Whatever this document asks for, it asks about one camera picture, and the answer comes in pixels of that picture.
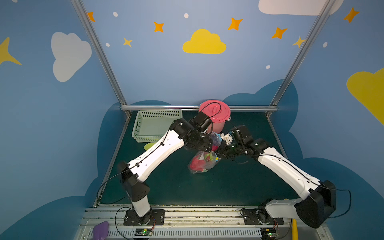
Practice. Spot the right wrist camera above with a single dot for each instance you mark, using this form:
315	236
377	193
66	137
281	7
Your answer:
228	139

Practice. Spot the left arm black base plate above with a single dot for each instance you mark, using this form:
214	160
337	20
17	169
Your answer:
153	217

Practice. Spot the pink bucket lid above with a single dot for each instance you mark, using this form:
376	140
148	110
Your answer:
218	111

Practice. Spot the aluminium frame back rail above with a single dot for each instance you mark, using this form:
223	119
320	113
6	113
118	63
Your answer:
196	108

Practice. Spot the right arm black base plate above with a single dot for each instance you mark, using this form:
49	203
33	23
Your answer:
252	216

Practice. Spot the green perforated plastic basket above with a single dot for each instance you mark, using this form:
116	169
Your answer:
151	125

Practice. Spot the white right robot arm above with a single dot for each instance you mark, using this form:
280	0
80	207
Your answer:
317	199

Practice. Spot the aluminium frame right rail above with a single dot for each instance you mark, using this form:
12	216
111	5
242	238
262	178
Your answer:
280	124

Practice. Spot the aluminium frame right post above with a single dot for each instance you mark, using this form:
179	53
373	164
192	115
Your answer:
311	37

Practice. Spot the aluminium frame left post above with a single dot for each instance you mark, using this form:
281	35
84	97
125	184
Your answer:
91	33

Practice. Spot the green garden trowel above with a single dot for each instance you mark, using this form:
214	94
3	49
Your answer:
148	146

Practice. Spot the red dragon fruit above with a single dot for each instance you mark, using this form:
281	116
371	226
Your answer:
199	163

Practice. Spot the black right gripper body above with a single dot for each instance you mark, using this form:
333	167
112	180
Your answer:
223	150

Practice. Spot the clear zip-top bag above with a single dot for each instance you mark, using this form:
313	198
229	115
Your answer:
204	160

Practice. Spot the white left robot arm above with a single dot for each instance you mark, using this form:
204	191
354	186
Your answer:
181	133

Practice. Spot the aluminium frame post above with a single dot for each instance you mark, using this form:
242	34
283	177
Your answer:
91	33
311	37

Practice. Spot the yellow handled tool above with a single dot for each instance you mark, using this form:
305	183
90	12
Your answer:
294	229

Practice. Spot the aluminium frame rail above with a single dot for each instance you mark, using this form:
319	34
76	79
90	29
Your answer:
280	124
110	167
196	108

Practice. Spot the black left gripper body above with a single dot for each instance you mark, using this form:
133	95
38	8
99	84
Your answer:
208	144

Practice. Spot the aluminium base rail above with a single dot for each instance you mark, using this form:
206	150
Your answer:
191	223

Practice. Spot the purple plastic object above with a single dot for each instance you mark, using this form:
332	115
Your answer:
101	231

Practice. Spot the aluminium frame left rail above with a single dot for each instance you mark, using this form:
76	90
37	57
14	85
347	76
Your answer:
110	167

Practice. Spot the pink plastic bucket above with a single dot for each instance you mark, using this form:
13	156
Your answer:
217	127

